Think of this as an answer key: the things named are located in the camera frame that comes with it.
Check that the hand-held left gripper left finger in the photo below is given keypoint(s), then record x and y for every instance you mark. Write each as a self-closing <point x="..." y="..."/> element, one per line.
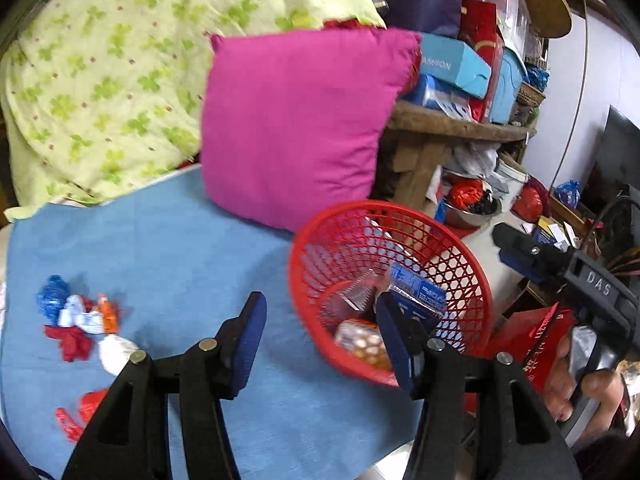
<point x="250" y="335"/>

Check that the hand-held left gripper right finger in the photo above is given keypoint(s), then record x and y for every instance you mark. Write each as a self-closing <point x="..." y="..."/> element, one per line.
<point x="395" y="350"/>

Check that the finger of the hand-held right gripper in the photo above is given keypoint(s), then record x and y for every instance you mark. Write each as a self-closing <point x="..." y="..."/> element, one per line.
<point x="520" y="247"/>

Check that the red plastic mesh basket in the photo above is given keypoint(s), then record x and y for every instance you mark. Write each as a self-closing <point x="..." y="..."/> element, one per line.
<point x="325" y="280"/>

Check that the white paper ball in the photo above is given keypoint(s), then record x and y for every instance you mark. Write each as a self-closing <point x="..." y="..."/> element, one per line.
<point x="116" y="352"/>

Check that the orange snack wrapper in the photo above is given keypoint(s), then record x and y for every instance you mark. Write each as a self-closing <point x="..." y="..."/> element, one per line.
<point x="109" y="312"/>

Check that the red plastic scrap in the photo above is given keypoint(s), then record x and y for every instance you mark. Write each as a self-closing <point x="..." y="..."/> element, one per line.
<point x="72" y="342"/>

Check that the person's right hand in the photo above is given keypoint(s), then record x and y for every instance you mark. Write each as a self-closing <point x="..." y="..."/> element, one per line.
<point x="602" y="387"/>

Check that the white bed sheet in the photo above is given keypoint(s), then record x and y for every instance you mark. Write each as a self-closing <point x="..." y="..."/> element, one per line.
<point x="497" y="270"/>

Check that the orange printed snack packet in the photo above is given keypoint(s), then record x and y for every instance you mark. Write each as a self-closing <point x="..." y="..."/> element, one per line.
<point x="362" y="342"/>

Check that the dark red plastic bag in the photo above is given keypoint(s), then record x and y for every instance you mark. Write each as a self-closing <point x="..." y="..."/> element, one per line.
<point x="530" y="202"/>

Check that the blue cardboard packet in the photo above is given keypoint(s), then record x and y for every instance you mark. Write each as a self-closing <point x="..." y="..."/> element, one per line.
<point x="417" y="292"/>

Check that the metal bowl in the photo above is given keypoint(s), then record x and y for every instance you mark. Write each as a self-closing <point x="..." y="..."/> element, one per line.
<point x="462" y="217"/>

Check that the clear plastic wrapper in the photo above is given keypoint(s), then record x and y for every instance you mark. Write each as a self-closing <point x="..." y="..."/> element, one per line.
<point x="352" y="295"/>

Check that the small blue plastic bag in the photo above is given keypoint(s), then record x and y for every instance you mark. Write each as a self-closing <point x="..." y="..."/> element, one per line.
<point x="567" y="192"/>

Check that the white plastic bucket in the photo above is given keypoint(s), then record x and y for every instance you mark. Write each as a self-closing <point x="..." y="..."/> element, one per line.
<point x="512" y="175"/>

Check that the red paper bag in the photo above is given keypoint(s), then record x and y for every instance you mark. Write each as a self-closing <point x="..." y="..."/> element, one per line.
<point x="525" y="335"/>

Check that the grey plastic bag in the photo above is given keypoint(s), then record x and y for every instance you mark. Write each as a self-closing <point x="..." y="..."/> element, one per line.
<point x="475" y="157"/>

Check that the blue cloth mat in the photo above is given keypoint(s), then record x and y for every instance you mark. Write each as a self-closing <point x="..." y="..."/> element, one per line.
<point x="175" y="260"/>

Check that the black television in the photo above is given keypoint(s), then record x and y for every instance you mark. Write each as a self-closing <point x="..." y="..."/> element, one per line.
<point x="617" y="160"/>

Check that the wooden bench shelf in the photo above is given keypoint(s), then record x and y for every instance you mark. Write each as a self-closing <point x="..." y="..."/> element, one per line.
<point x="440" y="127"/>

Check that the wicker basket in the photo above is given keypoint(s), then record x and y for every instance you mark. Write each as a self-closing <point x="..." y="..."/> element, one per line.
<point x="530" y="95"/>

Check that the teal cardboard box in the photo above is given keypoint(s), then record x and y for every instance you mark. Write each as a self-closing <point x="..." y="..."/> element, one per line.
<point x="507" y="85"/>

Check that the blue white plastic packet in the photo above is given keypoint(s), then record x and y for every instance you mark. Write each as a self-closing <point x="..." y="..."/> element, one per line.
<point x="435" y="92"/>

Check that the light blue cardboard box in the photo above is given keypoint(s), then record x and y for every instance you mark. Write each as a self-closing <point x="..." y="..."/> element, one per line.
<point x="450" y="62"/>

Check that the magenta pillow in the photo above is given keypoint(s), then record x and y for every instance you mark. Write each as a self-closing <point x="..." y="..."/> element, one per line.
<point x="295" y="125"/>

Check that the red gift box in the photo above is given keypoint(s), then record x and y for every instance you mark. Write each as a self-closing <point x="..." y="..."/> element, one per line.
<point x="482" y="25"/>

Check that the red cloth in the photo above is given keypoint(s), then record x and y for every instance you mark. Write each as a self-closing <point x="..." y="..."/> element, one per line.
<point x="345" y="24"/>

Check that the green floral quilt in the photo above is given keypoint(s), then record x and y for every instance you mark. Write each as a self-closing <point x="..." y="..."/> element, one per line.
<point x="110" y="75"/>

